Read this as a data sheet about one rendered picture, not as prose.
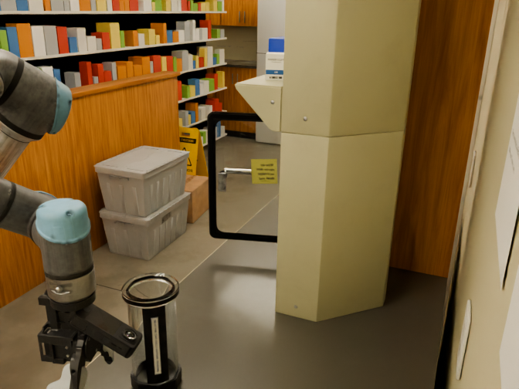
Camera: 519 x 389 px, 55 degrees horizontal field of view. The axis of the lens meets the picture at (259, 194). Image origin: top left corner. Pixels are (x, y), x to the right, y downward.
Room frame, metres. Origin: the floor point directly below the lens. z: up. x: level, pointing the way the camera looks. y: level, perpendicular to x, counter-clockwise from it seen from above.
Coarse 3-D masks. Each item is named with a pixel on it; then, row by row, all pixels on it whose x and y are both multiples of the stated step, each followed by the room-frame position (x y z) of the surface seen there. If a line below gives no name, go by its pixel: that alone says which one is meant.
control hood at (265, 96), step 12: (240, 84) 1.14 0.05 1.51; (252, 84) 1.13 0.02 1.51; (264, 84) 1.13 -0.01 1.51; (276, 84) 1.14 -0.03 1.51; (252, 96) 1.13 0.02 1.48; (264, 96) 1.12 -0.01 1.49; (276, 96) 1.11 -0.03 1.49; (264, 108) 1.12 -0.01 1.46; (276, 108) 1.11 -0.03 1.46; (264, 120) 1.12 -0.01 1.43; (276, 120) 1.11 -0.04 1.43
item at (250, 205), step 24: (216, 144) 1.42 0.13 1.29; (240, 144) 1.42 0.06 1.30; (264, 144) 1.41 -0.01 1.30; (216, 168) 1.42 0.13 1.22; (240, 168) 1.42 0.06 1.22; (264, 168) 1.41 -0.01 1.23; (216, 192) 1.42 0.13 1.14; (240, 192) 1.42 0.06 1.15; (264, 192) 1.41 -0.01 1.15; (216, 216) 1.42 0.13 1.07; (240, 216) 1.42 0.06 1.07; (264, 216) 1.41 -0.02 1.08
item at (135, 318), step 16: (128, 288) 0.83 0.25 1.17; (144, 288) 0.87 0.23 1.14; (160, 288) 0.88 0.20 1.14; (176, 288) 0.83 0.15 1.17; (128, 304) 0.81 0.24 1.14; (128, 320) 0.82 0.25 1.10; (176, 320) 0.84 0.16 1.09; (176, 336) 0.84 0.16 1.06; (144, 352) 0.79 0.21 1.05; (176, 352) 0.83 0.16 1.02; (144, 368) 0.79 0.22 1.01; (176, 368) 0.83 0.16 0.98
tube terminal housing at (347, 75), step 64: (320, 0) 1.07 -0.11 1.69; (384, 0) 1.10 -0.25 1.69; (320, 64) 1.07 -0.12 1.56; (384, 64) 1.11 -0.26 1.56; (320, 128) 1.07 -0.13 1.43; (384, 128) 1.12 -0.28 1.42; (320, 192) 1.06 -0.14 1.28; (384, 192) 1.12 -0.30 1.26; (320, 256) 1.06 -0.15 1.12; (384, 256) 1.13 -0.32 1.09; (320, 320) 1.06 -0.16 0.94
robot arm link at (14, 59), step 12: (0, 60) 1.04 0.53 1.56; (12, 60) 1.06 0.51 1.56; (0, 72) 1.02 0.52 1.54; (12, 72) 1.05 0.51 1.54; (0, 84) 1.00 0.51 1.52; (0, 96) 1.01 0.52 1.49; (0, 180) 0.74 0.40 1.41; (0, 192) 0.72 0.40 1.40; (12, 192) 0.74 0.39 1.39; (0, 204) 0.71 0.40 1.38; (0, 216) 0.71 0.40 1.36
